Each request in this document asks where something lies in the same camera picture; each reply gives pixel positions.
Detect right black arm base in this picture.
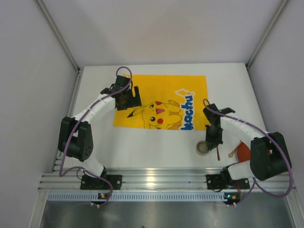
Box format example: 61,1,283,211
206,174,250,191

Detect red plate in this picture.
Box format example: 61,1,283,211
237,142,250,162

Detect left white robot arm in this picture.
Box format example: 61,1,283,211
58,73,142,181

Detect yellow Pikachu placemat cloth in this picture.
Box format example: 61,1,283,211
113,75,209,131

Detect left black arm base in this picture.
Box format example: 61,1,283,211
80,174,123,190

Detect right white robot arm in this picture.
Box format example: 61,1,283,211
203,104,292,181

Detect right aluminium frame post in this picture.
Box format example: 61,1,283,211
245,0,291,70

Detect perforated cable tray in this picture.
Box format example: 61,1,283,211
47,192,239,202

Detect aluminium mounting rail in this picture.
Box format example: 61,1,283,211
38,167,297,190

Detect gold spoon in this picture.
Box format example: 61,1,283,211
228,146,238,158

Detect copper fork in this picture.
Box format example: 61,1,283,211
216,147,220,161

